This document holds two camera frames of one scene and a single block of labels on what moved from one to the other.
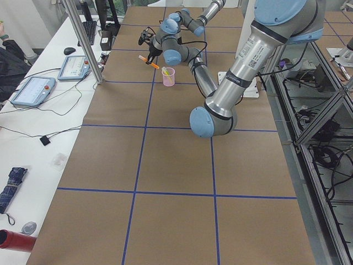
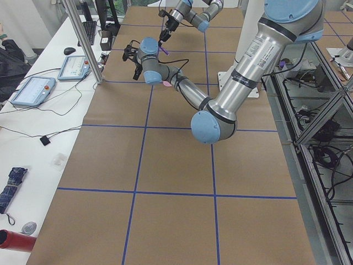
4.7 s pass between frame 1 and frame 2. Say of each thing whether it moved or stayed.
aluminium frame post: stayed
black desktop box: stayed
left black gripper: moved
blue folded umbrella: stayed
